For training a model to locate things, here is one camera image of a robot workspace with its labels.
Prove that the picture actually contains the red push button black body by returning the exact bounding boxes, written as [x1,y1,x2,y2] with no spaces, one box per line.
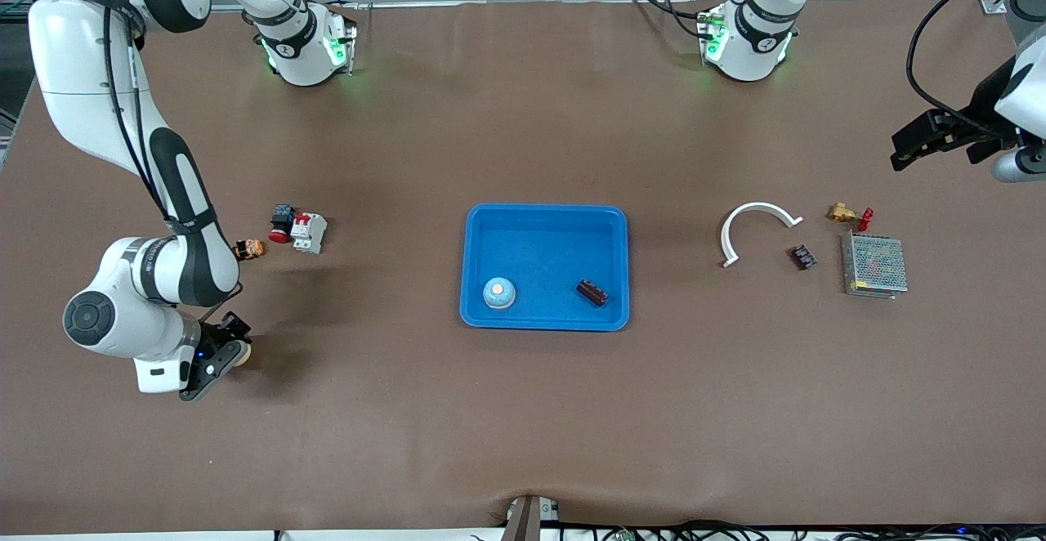
[268,203,297,245]

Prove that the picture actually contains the white red circuit breaker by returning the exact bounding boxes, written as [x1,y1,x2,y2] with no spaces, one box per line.
[290,212,329,256]

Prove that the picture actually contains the metal mesh power supply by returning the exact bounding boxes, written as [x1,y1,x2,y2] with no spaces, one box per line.
[840,230,910,301]

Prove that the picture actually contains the white curved plastic arc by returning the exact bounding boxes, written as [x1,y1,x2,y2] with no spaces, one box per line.
[720,201,804,269]

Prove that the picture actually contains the blue plastic tray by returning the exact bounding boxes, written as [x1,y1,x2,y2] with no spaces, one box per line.
[458,203,631,333]

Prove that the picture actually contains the metal table edge clamp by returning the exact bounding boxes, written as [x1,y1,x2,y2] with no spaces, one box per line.
[500,494,561,541]

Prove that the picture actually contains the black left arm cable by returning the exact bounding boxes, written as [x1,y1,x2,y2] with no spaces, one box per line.
[905,0,1046,132]

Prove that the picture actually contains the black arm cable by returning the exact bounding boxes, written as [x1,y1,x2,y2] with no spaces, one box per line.
[905,0,1046,132]
[102,0,246,321]

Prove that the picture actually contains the brass valve red handle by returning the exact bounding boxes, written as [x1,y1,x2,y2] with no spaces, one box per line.
[826,202,875,233]

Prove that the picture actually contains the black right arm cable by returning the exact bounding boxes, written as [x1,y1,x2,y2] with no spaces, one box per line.
[102,0,246,321]

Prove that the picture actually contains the black cables below table edge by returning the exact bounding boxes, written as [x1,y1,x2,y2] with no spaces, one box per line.
[564,519,1046,541]

